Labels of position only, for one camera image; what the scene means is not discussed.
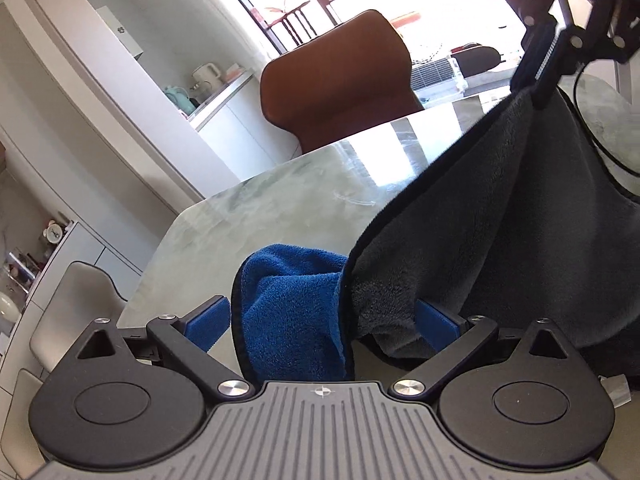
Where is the blue and grey towel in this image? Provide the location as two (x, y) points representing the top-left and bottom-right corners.
(231, 91), (639, 384)

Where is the grey chair left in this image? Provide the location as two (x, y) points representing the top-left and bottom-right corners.
(29, 261), (126, 373)

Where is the grey chair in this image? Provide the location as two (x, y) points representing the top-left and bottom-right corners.
(1, 370), (46, 479)
(29, 261), (126, 373)

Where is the white air heater unit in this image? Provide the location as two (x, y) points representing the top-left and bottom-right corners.
(411, 56), (465, 91)

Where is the white sideboard cabinet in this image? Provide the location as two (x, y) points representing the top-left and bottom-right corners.
(1, 222), (141, 412)

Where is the small alarm clock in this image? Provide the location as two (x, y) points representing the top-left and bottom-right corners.
(42, 220), (65, 246)

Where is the brown leather chair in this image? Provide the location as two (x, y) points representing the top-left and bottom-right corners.
(260, 10), (423, 154)

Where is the grey chair right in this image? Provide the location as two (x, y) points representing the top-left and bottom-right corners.
(1, 370), (46, 479)

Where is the white kitchen counter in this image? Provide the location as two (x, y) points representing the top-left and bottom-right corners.
(189, 72), (302, 181)

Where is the teal kettle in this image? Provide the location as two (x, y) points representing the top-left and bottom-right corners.
(163, 86), (196, 116)

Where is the white electric kettle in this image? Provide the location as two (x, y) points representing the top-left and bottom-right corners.
(192, 62), (224, 94)

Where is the black cable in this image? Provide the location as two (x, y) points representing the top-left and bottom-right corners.
(572, 56), (640, 179)

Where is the white wall box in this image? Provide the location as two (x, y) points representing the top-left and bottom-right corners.
(96, 6), (143, 60)

